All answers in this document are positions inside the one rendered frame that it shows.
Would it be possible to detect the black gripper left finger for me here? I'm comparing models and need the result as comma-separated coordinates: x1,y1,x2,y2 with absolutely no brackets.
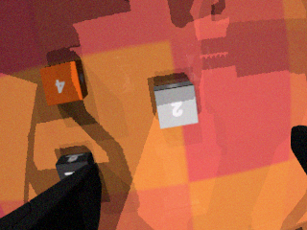
0,164,103,230

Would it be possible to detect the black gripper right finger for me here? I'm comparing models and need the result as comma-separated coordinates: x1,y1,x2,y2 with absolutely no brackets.
291,126,307,175

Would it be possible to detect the orange block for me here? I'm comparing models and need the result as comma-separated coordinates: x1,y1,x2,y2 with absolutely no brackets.
39,58,88,106

